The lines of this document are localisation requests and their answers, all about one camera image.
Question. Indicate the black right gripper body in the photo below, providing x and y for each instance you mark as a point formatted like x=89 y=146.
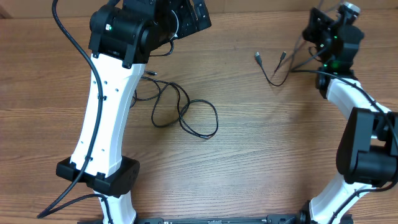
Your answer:
x=316 y=33

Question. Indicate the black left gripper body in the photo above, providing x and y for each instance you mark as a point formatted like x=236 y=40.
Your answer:
x=180 y=22

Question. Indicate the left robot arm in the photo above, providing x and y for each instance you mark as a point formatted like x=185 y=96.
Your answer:
x=122 y=41

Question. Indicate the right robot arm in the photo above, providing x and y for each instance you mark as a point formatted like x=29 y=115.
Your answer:
x=366 y=158

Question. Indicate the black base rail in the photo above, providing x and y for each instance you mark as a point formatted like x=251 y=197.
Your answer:
x=270 y=219

